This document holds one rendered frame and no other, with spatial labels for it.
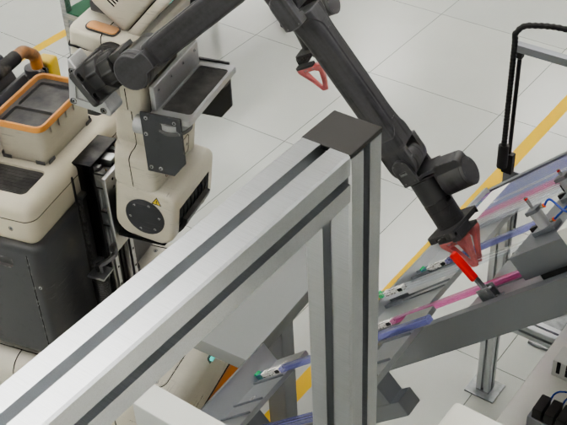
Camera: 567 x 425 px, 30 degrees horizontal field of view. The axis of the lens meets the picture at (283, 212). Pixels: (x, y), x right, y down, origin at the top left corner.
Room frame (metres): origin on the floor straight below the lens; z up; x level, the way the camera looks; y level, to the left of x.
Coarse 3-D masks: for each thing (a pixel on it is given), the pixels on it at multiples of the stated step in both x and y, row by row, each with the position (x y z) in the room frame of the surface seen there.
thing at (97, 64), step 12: (96, 48) 1.95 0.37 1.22; (108, 48) 1.89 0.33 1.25; (84, 60) 1.91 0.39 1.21; (96, 60) 1.88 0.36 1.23; (108, 60) 1.86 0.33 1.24; (72, 72) 1.87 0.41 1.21; (84, 72) 1.88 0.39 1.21; (96, 72) 1.86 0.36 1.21; (108, 72) 1.85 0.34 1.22; (84, 84) 1.85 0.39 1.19; (96, 84) 1.86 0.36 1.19; (108, 84) 1.85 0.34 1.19; (120, 84) 1.87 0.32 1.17; (84, 96) 1.85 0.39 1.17; (96, 96) 1.85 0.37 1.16; (108, 96) 1.87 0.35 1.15
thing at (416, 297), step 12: (492, 228) 1.75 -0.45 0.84; (480, 240) 1.71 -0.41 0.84; (444, 252) 1.79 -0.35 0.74; (420, 276) 1.72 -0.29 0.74; (456, 276) 1.59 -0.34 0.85; (420, 288) 1.63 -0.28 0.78; (432, 288) 1.58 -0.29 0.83; (444, 288) 1.55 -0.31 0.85; (396, 300) 1.65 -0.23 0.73; (408, 300) 1.60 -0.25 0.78; (420, 300) 1.56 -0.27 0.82; (432, 300) 1.52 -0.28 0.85; (384, 312) 1.63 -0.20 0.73; (396, 312) 1.58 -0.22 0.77; (396, 324) 1.50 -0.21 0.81
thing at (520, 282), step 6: (510, 264) 1.45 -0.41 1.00; (504, 270) 1.44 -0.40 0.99; (510, 270) 1.42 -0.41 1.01; (498, 276) 1.43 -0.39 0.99; (540, 276) 1.31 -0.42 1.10; (510, 282) 1.36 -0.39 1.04; (516, 282) 1.34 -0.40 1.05; (522, 282) 1.33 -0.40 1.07; (528, 282) 1.31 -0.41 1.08; (534, 282) 1.29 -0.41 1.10; (498, 288) 1.37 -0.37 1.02; (504, 288) 1.35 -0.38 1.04; (510, 288) 1.33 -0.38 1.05; (516, 288) 1.31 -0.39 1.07; (474, 300) 1.38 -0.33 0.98; (480, 300) 1.36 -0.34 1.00
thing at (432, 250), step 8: (480, 192) 2.02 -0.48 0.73; (488, 192) 2.02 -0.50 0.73; (472, 200) 1.99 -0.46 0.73; (432, 248) 1.82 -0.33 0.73; (440, 248) 1.83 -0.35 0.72; (424, 256) 1.79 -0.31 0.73; (432, 256) 1.80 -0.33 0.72; (416, 264) 1.77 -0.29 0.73; (424, 264) 1.78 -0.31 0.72; (408, 272) 1.74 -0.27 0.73; (416, 272) 1.75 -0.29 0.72; (400, 280) 1.71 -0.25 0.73; (408, 280) 1.72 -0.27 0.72; (392, 296) 1.67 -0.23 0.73; (384, 304) 1.65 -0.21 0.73
